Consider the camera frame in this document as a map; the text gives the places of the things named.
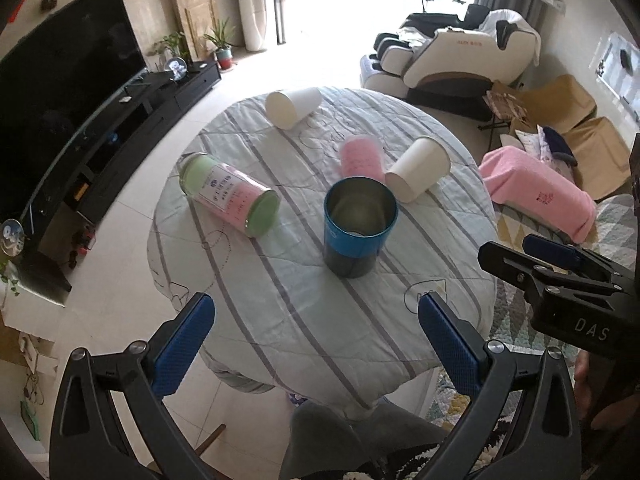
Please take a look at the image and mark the clear pink plastic cup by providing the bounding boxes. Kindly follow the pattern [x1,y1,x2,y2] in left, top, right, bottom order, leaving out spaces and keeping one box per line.
[340,136,385,182]

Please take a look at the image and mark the far white paper cup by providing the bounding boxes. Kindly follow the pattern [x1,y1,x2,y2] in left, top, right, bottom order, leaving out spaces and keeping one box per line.
[265,88,322,130]

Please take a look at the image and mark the brown cardboard box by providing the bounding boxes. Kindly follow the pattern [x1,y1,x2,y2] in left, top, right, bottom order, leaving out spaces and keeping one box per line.
[510,74,630,202]

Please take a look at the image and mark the large black television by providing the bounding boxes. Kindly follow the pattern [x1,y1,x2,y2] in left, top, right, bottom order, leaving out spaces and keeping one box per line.
[1,0,146,218]

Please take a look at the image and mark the striped quilted table cloth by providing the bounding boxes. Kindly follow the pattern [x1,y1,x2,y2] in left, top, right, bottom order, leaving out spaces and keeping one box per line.
[148,88,497,412]

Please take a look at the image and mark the white massage chair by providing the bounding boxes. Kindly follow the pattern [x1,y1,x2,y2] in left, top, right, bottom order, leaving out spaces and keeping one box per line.
[360,3,541,106]

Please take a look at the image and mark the black TV cabinet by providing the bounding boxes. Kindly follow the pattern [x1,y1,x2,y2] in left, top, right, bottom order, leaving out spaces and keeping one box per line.
[20,60,221,272]

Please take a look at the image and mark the green and pink glass jar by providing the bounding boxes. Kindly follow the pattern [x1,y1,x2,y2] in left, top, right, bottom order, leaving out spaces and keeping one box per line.
[177,152,280,238]

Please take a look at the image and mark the glass globe ornament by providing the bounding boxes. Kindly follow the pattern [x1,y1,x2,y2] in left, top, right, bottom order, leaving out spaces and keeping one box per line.
[164,56,189,81]

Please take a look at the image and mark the near white paper cup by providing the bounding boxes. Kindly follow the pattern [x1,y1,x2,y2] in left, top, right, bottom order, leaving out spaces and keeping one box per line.
[385,136,451,204]

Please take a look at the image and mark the white standing air conditioner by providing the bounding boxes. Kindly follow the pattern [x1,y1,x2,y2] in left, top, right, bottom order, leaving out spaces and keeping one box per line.
[239,0,269,52]

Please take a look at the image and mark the blue and black metal can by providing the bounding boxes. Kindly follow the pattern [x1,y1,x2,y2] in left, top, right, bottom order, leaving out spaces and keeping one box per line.
[323,176,399,278]

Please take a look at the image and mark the potted plant red pot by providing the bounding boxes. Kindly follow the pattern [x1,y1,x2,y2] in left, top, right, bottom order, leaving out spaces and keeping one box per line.
[204,18,234,70]

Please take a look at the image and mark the leafy plant on cabinet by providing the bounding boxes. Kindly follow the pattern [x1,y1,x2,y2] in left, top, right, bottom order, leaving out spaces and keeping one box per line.
[149,32,189,58]

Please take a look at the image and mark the person's hand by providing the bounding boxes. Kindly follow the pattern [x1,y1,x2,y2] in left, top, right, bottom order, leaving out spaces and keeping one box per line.
[574,350,592,419]

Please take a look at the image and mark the white paper cup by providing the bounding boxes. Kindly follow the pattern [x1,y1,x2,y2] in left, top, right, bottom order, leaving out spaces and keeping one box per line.
[385,136,451,204]
[265,88,322,130]

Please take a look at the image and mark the pink folded towel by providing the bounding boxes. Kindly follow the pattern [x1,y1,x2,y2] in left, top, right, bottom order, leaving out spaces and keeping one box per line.
[478,146,597,244]

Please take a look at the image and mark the round mirror ornament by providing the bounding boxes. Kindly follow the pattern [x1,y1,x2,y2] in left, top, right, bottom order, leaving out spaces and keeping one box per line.
[1,219,26,258]

